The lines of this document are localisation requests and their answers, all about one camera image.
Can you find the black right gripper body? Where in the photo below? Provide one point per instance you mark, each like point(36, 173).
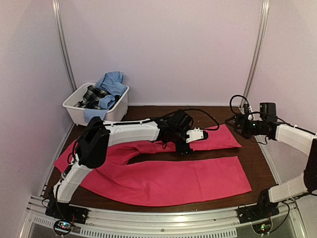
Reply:
point(249, 129)

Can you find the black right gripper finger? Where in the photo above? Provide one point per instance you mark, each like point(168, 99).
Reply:
point(231, 120)
point(236, 128)

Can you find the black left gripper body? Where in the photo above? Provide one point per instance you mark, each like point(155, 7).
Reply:
point(178, 137)

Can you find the pink trousers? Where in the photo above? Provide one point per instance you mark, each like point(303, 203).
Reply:
point(152, 183)

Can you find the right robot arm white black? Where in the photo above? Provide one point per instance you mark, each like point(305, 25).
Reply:
point(299, 139)

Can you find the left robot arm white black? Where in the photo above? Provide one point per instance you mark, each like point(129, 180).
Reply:
point(90, 149)

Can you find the white plastic laundry bin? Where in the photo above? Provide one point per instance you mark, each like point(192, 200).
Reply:
point(77, 114)

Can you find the light blue shirt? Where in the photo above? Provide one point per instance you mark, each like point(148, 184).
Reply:
point(113, 83)

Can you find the black white plaid garment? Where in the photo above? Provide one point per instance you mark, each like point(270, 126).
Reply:
point(91, 98)

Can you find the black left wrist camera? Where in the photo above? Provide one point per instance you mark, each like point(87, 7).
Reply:
point(181, 121)

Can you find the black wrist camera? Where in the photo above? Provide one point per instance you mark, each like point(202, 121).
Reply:
point(268, 112)
point(181, 121)

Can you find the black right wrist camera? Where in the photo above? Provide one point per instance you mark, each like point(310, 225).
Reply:
point(268, 112)

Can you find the right aluminium frame post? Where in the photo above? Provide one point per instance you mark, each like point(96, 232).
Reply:
point(258, 46)

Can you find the aluminium frame post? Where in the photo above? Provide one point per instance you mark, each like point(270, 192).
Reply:
point(258, 46)
point(63, 45)

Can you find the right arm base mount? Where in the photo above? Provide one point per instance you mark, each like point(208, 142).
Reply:
point(259, 215)

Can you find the front aluminium rail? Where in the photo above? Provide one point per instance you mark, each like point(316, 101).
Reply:
point(219, 223)

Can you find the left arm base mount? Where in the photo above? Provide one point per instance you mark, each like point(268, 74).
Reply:
point(67, 217)

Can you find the left aluminium frame post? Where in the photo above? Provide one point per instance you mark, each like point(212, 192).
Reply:
point(63, 45)

